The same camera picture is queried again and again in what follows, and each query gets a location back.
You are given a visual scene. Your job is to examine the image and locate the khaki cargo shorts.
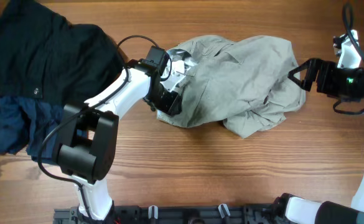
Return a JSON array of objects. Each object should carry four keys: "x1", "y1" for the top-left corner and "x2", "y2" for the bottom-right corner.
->
[{"x1": 157, "y1": 35, "x2": 306, "y2": 138}]

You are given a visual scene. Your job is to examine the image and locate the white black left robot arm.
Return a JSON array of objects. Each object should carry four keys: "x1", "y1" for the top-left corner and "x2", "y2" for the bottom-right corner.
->
[{"x1": 52, "y1": 60, "x2": 187, "y2": 223}]

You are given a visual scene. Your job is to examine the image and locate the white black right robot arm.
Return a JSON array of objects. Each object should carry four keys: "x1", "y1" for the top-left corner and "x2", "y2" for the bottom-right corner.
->
[{"x1": 269, "y1": 29, "x2": 364, "y2": 223}]

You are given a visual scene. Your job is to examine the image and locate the black folded garment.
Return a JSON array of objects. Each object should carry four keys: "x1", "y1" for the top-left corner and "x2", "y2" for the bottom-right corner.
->
[{"x1": 0, "y1": 1, "x2": 123, "y2": 105}]

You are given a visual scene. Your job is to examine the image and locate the navy blue garment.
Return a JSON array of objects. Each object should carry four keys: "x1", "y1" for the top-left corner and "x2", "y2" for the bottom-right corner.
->
[{"x1": 0, "y1": 96, "x2": 63, "y2": 162}]

